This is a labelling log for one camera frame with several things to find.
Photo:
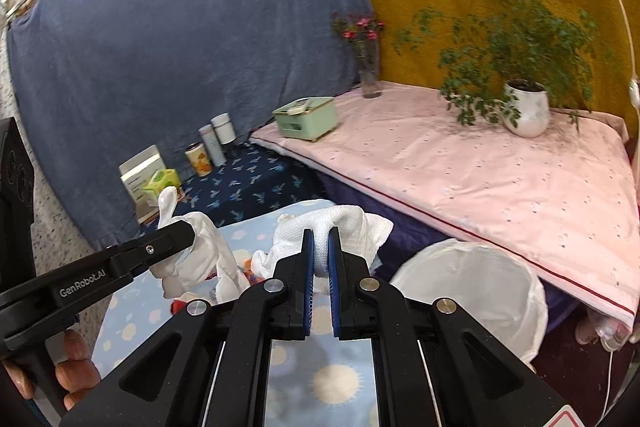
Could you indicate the brown book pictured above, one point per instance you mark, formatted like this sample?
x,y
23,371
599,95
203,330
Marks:
x,y
146,216

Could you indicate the glass vase with pink flowers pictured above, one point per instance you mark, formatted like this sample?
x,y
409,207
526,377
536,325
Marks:
x,y
369,77

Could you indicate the yellow printed can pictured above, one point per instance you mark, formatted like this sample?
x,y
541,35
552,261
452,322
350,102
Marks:
x,y
197,161

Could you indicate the white paper towel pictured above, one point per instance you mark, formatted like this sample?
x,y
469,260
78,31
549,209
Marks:
x,y
345,222

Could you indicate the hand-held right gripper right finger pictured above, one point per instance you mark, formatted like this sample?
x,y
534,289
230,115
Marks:
x,y
332,269

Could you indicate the red paper packet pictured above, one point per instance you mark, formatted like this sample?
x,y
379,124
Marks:
x,y
178,306

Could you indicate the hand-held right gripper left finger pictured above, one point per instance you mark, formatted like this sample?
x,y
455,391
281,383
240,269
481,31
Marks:
x,y
308,269

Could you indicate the green tissue box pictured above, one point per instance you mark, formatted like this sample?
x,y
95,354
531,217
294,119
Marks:
x,y
307,119

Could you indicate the white tissue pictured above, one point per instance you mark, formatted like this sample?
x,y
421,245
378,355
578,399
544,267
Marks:
x,y
200,257

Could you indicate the blue hanging towel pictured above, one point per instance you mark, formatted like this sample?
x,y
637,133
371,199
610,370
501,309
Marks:
x,y
175,47

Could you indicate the white cosmetic tube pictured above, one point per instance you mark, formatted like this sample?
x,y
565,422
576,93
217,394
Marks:
x,y
212,147

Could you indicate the green tissue pack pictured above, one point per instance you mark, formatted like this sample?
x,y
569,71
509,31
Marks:
x,y
160,184

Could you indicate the white carton box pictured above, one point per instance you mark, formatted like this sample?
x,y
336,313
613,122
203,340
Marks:
x,y
140,169

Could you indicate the white plastic bag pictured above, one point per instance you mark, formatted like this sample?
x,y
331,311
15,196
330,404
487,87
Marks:
x,y
470,277

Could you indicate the pink dotted bed sheet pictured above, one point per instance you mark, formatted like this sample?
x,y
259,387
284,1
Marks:
x,y
450,187

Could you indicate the navy printed cloth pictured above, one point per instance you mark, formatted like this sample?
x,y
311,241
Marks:
x,y
240,187

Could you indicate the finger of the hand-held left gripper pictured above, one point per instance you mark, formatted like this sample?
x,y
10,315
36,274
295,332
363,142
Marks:
x,y
160,244

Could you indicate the white bottle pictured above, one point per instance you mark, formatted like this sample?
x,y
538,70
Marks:
x,y
223,129

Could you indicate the potted plant in white pot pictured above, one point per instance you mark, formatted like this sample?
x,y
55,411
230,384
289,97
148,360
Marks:
x,y
525,104

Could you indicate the light blue printed blanket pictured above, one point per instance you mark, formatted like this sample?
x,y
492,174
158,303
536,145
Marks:
x,y
320,382

